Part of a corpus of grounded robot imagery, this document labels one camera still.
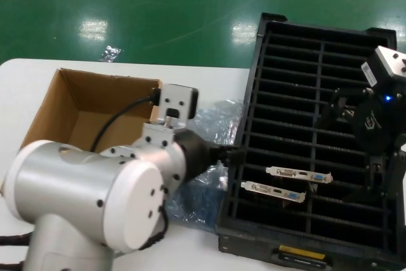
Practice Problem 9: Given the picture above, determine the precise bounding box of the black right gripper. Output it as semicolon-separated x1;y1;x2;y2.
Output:
316;76;406;204

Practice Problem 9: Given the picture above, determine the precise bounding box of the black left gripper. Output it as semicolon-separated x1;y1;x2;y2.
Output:
174;129;246;183

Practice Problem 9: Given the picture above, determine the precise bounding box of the bagged graphics card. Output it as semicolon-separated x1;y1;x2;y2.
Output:
193;99;245;189

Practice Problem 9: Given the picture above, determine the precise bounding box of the graphics card with silver bracket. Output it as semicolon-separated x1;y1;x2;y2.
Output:
241;181;308;204
265;165;333;185

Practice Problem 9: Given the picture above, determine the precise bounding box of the black slotted container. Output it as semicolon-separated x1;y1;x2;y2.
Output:
216;12;406;271

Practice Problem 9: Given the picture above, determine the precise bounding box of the brown cardboard box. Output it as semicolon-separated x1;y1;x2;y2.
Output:
0;67;164;195

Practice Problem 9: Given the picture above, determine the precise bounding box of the flat blue-grey antistatic bag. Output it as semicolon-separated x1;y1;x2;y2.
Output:
164;188;228;232

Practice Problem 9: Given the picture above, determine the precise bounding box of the shiny plastic scrap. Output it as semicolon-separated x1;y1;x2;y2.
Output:
100;45;123;62

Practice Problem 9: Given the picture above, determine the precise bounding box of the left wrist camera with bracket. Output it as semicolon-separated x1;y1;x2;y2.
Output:
141;83;200;152

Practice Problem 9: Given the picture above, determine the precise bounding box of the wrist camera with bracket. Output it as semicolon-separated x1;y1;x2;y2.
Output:
141;83;200;152
360;46;406;88

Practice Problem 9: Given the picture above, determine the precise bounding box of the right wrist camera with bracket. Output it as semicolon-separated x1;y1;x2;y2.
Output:
360;46;406;88

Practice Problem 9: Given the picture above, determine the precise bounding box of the black left camera cable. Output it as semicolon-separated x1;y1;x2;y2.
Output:
89;88;163;154

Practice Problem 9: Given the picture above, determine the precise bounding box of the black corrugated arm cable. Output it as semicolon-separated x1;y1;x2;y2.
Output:
0;234;32;247

